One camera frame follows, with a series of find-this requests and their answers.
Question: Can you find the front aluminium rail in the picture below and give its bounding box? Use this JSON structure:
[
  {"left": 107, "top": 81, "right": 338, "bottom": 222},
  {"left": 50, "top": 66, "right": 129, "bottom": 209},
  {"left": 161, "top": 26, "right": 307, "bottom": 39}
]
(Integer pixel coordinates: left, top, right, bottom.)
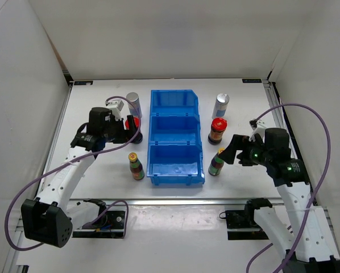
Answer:
[{"left": 38, "top": 198, "right": 286, "bottom": 206}]

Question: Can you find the left red-capped sauce jar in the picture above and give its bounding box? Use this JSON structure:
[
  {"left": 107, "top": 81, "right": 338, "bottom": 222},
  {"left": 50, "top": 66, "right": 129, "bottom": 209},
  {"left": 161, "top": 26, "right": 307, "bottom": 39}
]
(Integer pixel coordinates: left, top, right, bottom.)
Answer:
[{"left": 125, "top": 115, "right": 143, "bottom": 144}]

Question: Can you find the right red-capped sauce jar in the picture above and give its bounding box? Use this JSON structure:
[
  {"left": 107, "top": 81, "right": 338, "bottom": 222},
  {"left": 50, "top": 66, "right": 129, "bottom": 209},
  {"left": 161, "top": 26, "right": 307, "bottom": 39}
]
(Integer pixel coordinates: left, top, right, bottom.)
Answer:
[{"left": 208, "top": 117, "right": 227, "bottom": 144}]

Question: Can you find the black corner label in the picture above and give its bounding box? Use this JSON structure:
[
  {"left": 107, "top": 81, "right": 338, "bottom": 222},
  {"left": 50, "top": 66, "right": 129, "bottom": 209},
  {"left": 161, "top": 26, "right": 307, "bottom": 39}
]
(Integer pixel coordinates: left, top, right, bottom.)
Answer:
[
  {"left": 73, "top": 81, "right": 93, "bottom": 86},
  {"left": 242, "top": 78, "right": 262, "bottom": 84}
]

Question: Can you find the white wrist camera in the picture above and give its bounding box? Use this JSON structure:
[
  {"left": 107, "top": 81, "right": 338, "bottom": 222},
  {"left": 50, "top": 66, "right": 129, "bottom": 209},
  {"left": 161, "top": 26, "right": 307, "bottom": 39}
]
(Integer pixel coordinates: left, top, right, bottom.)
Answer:
[
  {"left": 105, "top": 99, "right": 124, "bottom": 121},
  {"left": 249, "top": 119, "right": 267, "bottom": 142}
]

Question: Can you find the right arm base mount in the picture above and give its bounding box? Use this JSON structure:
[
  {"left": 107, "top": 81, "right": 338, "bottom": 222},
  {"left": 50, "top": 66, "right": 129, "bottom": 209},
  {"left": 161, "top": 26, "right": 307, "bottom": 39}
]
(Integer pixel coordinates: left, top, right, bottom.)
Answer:
[{"left": 219, "top": 198, "right": 273, "bottom": 241}]

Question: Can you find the silver-capped spice shaker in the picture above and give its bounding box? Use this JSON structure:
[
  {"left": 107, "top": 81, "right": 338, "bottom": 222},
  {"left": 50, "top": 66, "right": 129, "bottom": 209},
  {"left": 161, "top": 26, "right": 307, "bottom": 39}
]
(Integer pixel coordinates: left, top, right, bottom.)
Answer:
[
  {"left": 212, "top": 93, "right": 230, "bottom": 119},
  {"left": 126, "top": 92, "right": 142, "bottom": 119}
]

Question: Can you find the blue three-compartment plastic bin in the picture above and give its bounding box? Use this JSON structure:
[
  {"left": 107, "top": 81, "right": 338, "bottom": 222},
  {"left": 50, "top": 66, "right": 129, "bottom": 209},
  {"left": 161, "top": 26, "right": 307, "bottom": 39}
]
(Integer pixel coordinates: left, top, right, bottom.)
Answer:
[{"left": 147, "top": 90, "right": 205, "bottom": 186}]

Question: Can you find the purple cable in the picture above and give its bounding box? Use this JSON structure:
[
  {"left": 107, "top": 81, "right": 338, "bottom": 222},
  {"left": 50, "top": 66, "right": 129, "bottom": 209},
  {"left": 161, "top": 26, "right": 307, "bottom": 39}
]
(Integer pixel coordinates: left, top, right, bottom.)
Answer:
[
  {"left": 4, "top": 96, "right": 144, "bottom": 251},
  {"left": 246, "top": 102, "right": 331, "bottom": 273}
]

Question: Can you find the red-capped sauce jar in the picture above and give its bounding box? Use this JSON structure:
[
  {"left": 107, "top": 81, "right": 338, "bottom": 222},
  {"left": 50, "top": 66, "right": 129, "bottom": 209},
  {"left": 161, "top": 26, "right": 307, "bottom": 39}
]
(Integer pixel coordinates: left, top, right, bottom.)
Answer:
[
  {"left": 208, "top": 117, "right": 227, "bottom": 144},
  {"left": 125, "top": 115, "right": 143, "bottom": 144}
]

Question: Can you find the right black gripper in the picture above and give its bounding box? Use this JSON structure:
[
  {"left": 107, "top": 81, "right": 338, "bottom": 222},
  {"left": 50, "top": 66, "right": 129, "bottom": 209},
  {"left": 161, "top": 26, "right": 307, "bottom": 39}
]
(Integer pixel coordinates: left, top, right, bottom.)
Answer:
[{"left": 218, "top": 134, "right": 272, "bottom": 166}]

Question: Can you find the right silver-capped spice shaker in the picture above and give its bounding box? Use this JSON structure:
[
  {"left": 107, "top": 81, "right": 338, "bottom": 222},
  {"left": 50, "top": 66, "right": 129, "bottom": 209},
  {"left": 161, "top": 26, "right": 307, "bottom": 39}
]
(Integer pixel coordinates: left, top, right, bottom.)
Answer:
[{"left": 212, "top": 93, "right": 230, "bottom": 119}]

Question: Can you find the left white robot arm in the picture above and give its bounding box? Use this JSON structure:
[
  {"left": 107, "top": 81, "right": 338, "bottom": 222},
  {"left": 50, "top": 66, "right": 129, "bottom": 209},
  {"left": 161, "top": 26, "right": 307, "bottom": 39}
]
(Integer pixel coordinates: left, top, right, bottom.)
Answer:
[{"left": 21, "top": 107, "right": 140, "bottom": 248}]

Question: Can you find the yellow-capped sauce bottle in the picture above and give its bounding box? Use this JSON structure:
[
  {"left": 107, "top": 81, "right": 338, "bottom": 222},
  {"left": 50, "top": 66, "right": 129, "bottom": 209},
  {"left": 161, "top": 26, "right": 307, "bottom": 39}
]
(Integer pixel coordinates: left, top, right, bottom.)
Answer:
[
  {"left": 128, "top": 152, "right": 144, "bottom": 180},
  {"left": 208, "top": 148, "right": 225, "bottom": 176}
]

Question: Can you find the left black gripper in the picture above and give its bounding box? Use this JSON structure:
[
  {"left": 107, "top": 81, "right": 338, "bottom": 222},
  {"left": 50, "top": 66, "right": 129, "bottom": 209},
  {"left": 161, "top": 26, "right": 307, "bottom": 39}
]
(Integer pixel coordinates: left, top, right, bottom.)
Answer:
[{"left": 102, "top": 115, "right": 142, "bottom": 144}]

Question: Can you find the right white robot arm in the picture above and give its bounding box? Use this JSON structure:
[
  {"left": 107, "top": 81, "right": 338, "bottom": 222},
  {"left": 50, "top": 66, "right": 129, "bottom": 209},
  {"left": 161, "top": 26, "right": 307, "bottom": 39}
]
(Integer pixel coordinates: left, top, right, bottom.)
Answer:
[{"left": 220, "top": 128, "right": 340, "bottom": 272}]

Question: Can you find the left black corner label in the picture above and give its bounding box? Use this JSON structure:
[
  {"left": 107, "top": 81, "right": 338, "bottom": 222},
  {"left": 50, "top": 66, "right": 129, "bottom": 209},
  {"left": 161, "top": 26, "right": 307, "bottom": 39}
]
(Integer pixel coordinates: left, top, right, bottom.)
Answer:
[{"left": 73, "top": 81, "right": 93, "bottom": 86}]

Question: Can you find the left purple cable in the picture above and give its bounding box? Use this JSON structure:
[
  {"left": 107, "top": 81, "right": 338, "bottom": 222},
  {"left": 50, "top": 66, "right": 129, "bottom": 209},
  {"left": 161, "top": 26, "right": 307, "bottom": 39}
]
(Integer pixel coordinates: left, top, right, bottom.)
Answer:
[{"left": 4, "top": 96, "right": 144, "bottom": 251}]

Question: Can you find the right black corner label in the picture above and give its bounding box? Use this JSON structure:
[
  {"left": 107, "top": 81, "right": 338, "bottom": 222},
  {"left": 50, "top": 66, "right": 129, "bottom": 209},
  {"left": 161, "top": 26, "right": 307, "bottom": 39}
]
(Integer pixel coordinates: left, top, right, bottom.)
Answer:
[{"left": 242, "top": 78, "right": 262, "bottom": 84}]

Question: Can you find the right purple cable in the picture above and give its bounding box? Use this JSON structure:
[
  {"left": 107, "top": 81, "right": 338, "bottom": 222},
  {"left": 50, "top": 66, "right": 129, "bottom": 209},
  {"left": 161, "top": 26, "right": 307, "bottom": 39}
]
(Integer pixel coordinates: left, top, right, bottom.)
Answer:
[{"left": 246, "top": 102, "right": 331, "bottom": 273}]

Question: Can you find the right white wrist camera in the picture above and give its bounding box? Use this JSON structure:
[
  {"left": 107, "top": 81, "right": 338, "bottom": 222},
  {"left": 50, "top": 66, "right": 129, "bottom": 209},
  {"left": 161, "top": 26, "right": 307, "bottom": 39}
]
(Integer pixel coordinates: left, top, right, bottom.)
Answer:
[{"left": 249, "top": 119, "right": 267, "bottom": 142}]

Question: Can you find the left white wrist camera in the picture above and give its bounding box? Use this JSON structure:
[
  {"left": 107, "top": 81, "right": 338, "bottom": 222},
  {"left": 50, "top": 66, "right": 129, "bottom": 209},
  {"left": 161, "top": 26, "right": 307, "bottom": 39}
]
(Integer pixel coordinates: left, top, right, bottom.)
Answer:
[{"left": 105, "top": 99, "right": 124, "bottom": 121}]

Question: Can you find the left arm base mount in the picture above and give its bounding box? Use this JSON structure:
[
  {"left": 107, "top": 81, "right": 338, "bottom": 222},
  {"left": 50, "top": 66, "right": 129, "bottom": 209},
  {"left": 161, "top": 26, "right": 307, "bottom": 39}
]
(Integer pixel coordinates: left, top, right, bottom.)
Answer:
[{"left": 72, "top": 199, "right": 129, "bottom": 239}]

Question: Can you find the left silver-capped spice shaker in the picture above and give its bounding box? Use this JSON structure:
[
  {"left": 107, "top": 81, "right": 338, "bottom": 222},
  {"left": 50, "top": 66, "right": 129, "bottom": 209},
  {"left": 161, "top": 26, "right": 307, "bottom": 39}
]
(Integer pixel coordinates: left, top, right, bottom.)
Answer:
[{"left": 126, "top": 92, "right": 142, "bottom": 119}]

